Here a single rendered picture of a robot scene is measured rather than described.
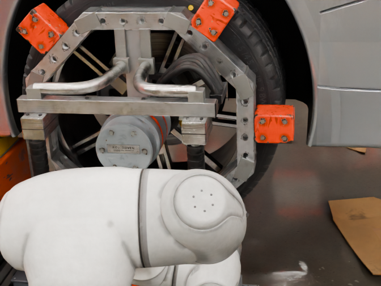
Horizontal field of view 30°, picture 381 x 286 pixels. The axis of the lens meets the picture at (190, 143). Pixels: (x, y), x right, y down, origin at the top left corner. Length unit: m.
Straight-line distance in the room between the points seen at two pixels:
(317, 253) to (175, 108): 1.46
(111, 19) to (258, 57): 0.35
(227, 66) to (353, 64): 0.32
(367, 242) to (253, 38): 1.39
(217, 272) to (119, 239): 0.55
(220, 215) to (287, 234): 2.04
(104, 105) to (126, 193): 0.59
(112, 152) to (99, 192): 0.66
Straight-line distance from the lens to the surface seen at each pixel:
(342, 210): 3.05
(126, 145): 1.55
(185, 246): 0.89
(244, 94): 1.61
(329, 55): 1.73
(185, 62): 1.49
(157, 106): 1.44
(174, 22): 1.58
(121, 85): 1.77
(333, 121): 1.78
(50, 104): 1.51
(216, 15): 1.57
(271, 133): 1.64
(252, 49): 1.66
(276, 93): 1.69
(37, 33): 1.68
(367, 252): 2.80
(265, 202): 3.13
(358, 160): 3.57
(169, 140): 1.96
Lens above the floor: 1.46
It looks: 23 degrees down
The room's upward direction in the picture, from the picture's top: 2 degrees counter-clockwise
